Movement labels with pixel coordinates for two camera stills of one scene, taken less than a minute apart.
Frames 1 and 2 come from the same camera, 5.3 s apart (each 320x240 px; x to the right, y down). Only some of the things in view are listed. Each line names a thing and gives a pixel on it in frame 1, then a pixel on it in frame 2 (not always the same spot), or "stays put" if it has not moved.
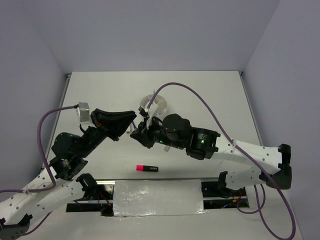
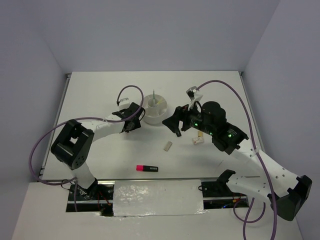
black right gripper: [143, 134] to [182, 113]
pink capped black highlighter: [147, 168] stays put
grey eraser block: [166, 148] stays put
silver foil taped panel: [158, 197] stays put
